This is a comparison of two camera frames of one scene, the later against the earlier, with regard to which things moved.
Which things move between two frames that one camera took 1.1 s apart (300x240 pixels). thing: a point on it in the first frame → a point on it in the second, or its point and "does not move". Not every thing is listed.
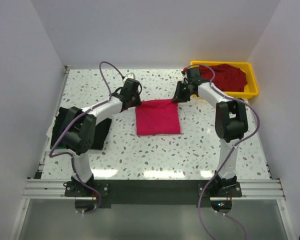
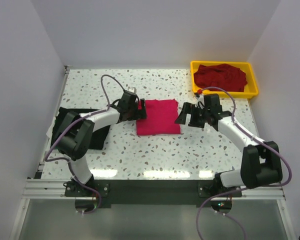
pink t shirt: (159, 117) does not move
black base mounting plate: (151, 191) does not move
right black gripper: (179, 93) → (192, 116)
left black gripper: (134, 102) → (139, 110)
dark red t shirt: (227, 78) does not move
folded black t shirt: (103, 128) does not move
